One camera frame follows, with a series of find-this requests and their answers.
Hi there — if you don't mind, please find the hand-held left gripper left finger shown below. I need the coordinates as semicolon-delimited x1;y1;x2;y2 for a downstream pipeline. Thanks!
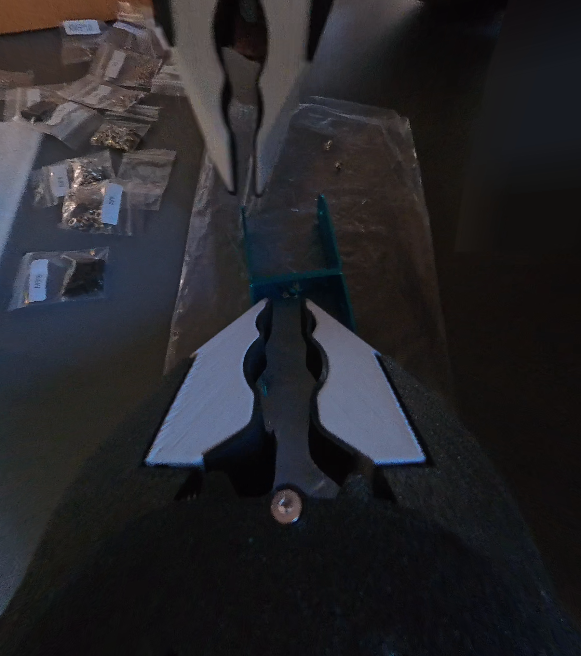
144;298;276;468

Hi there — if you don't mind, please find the clear plastic bag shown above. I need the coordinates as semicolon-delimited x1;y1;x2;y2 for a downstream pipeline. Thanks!
165;95;450;390

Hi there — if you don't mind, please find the blue H-shaped metal bracket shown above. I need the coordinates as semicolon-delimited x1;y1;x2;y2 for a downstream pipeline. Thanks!
241;194;357;498

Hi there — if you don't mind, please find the group of small zip bags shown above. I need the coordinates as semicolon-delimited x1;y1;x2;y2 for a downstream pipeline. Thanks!
0;18;178;313

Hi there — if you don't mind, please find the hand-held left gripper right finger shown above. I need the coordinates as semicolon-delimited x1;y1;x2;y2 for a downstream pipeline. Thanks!
305;300;427;467

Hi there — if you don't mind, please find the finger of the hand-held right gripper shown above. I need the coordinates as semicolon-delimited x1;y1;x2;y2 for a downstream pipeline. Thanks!
252;0;335;196
170;0;240;194

